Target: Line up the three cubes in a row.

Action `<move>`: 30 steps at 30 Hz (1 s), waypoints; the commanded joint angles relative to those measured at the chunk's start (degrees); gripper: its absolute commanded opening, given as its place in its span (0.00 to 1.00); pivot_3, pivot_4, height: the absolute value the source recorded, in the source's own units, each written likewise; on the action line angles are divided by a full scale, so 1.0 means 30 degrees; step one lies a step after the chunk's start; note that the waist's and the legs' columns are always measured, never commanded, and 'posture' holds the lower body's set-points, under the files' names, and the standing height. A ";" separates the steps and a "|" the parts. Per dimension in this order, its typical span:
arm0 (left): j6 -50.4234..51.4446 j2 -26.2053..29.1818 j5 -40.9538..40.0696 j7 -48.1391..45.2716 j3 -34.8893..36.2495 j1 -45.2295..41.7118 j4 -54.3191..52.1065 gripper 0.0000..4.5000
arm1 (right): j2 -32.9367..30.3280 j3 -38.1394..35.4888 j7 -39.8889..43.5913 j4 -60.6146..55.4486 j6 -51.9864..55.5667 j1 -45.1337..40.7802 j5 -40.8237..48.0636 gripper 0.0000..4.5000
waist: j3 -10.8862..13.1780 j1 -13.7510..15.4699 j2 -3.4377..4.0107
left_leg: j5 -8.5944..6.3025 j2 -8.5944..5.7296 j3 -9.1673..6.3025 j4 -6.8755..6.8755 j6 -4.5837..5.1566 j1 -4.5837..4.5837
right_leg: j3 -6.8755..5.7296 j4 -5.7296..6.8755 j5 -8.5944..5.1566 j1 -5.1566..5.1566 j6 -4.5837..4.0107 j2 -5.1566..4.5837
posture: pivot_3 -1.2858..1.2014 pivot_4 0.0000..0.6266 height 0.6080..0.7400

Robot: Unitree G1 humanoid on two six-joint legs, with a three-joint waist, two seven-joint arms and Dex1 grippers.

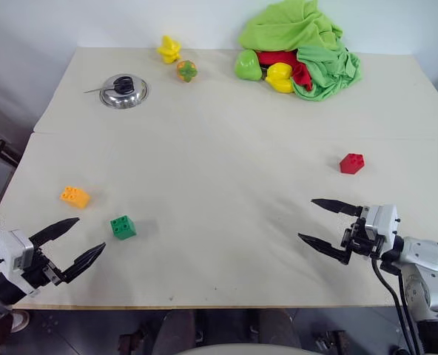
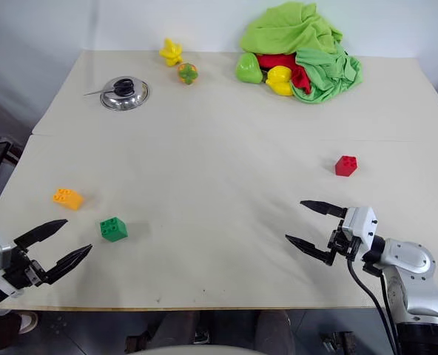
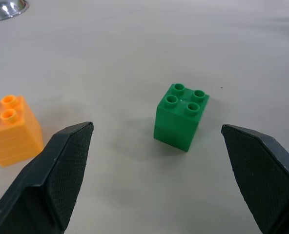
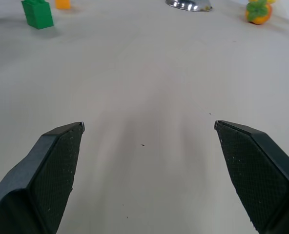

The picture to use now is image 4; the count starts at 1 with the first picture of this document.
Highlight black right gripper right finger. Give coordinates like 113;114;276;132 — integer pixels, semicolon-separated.
214;119;289;234

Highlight green toy brick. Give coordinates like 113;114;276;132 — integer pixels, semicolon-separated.
21;0;55;30

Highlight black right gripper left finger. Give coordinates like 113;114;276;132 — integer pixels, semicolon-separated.
0;121;86;234

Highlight silver metal bowl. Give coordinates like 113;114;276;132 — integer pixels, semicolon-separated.
165;0;213;12

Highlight yellow toy building block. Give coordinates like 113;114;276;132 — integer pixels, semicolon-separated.
55;0;72;10

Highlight orange toy fruit green leaves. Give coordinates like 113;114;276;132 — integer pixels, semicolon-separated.
245;0;273;25

